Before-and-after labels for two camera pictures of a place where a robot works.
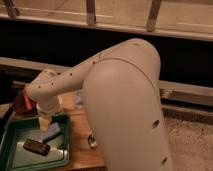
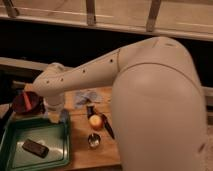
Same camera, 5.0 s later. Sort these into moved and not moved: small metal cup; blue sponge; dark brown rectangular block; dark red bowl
Moved: blue sponge
Not moved: small metal cup; dark brown rectangular block; dark red bowl
